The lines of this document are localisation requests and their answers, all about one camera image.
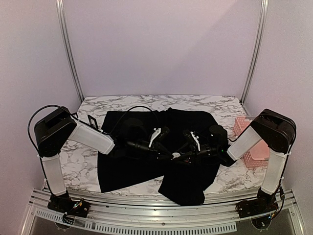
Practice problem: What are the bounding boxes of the black t-shirt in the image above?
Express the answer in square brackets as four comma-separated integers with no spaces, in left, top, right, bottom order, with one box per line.
[97,108,221,206]

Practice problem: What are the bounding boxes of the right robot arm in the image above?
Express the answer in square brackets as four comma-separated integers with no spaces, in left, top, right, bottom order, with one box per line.
[181,109,296,213]

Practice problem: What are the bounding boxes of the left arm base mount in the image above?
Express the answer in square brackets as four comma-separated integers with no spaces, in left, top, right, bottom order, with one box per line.
[47,191,90,218]

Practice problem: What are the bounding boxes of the aluminium front rail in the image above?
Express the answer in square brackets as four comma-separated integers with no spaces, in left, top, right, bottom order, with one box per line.
[22,189,304,235]

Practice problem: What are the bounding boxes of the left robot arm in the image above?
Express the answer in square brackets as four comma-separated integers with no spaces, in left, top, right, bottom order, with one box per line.
[27,104,173,212]

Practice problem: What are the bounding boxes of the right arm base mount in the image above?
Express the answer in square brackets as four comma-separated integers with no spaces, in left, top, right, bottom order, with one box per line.
[235,187,285,219]

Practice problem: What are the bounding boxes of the right aluminium frame post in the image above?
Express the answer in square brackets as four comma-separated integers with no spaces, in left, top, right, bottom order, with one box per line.
[240,0,269,106]

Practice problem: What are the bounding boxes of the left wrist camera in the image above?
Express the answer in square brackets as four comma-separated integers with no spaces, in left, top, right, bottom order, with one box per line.
[148,126,170,148]

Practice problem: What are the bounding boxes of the black open brooch case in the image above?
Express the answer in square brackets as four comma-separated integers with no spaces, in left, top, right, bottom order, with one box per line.
[87,115,99,130]

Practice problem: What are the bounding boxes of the left aluminium frame post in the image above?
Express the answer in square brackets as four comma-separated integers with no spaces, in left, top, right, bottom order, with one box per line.
[55,0,85,103]

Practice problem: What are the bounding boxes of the yellow brooch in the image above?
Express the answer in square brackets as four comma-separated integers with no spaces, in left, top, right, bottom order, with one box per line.
[172,152,180,159]

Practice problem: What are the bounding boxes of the pink perforated plastic basket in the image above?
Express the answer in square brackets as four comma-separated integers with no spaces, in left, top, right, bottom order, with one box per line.
[233,116,269,168]

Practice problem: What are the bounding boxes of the aluminium frame post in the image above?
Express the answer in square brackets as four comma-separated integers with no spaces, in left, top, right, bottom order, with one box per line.
[55,0,85,103]
[240,0,269,106]

